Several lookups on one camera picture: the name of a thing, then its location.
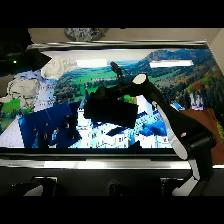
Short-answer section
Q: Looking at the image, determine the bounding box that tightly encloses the pale blue garment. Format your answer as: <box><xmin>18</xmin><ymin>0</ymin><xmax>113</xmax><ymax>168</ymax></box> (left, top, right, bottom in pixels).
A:
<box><xmin>18</xmin><ymin>69</ymin><xmax>45</xmax><ymax>83</ymax></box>

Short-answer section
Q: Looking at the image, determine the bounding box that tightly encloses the black T-shirt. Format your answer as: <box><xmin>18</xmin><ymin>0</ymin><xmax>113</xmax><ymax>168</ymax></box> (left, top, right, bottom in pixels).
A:
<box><xmin>82</xmin><ymin>86</ymin><xmax>140</xmax><ymax>130</ymax></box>

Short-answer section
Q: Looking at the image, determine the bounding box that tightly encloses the black garment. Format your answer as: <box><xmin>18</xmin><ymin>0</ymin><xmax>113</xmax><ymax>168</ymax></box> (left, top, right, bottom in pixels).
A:
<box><xmin>0</xmin><ymin>28</ymin><xmax>33</xmax><ymax>51</ymax></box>

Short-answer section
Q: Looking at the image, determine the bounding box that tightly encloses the silver frame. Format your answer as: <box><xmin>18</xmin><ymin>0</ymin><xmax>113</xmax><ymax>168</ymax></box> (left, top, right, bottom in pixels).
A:
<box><xmin>0</xmin><ymin>40</ymin><xmax>224</xmax><ymax>197</ymax></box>

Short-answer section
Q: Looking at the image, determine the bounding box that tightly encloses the brown garment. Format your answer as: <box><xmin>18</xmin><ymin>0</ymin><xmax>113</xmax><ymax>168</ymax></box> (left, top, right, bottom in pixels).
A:
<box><xmin>179</xmin><ymin>107</ymin><xmax>224</xmax><ymax>148</ymax></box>

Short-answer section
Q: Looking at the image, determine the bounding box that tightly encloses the white grey garment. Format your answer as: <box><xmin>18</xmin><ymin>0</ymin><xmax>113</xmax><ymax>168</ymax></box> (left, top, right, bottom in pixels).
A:
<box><xmin>0</xmin><ymin>78</ymin><xmax>41</xmax><ymax>105</ymax></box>

